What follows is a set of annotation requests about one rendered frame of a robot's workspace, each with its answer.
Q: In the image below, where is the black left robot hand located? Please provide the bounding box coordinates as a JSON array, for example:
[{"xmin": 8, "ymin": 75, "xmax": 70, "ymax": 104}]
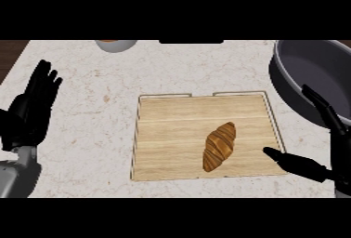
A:
[{"xmin": 0, "ymin": 59, "xmax": 65, "ymax": 152}]

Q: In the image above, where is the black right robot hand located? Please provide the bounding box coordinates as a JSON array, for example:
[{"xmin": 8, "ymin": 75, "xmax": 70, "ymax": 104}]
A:
[{"xmin": 262, "ymin": 84, "xmax": 351, "ymax": 197}]

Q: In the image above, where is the dark grey pot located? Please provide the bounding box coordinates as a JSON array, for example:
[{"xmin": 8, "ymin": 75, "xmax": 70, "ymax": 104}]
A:
[{"xmin": 267, "ymin": 40, "xmax": 351, "ymax": 129}]

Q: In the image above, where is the brown croissant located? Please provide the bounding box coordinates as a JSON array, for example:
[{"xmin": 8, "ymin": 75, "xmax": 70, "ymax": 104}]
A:
[{"xmin": 202, "ymin": 121, "xmax": 237, "ymax": 173}]

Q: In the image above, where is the pale wooden tray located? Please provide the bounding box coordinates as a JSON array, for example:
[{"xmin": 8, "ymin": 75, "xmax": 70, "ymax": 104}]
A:
[{"xmin": 128, "ymin": 90, "xmax": 289, "ymax": 182}]

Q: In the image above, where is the white bowl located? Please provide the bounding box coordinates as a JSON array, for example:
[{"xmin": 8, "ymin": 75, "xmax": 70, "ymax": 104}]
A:
[{"xmin": 93, "ymin": 40, "xmax": 138, "ymax": 54}]

